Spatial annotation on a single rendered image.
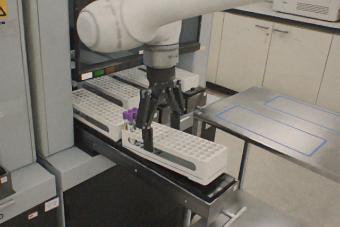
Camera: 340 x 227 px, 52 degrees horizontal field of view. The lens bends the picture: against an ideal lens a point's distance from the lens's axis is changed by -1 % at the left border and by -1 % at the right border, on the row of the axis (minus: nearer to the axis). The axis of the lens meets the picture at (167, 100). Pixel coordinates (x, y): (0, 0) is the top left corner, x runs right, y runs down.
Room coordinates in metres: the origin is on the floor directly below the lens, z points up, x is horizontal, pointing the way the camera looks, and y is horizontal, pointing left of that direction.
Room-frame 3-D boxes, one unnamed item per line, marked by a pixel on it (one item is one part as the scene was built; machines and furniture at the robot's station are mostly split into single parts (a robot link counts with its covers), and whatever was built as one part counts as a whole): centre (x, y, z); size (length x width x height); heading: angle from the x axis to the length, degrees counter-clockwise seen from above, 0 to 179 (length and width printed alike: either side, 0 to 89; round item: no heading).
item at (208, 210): (0.90, 0.09, 0.78); 0.73 x 0.14 x 0.09; 50
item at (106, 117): (1.02, 0.22, 0.83); 0.30 x 0.10 x 0.06; 50
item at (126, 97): (1.21, 0.21, 0.83); 0.30 x 0.10 x 0.06; 50
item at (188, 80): (1.44, 0.02, 0.83); 0.30 x 0.10 x 0.06; 50
